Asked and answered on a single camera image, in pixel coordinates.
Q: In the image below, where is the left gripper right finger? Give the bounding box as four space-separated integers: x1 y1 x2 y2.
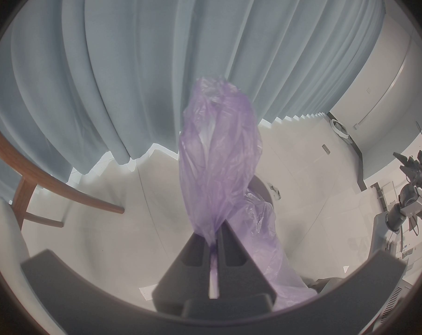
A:
217 219 278 316

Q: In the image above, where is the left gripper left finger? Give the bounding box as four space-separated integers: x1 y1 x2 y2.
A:
152 231 211 316

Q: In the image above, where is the white trash bin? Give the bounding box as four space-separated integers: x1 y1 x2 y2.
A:
247 175 278 222

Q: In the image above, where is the purple plastic bag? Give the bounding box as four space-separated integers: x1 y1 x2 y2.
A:
178 76 319 310

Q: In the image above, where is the wooden chair with white cushion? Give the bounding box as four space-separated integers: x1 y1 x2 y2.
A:
0 112 125 335

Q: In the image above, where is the pale blue curtain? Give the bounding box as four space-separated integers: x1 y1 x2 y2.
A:
0 0 388 194

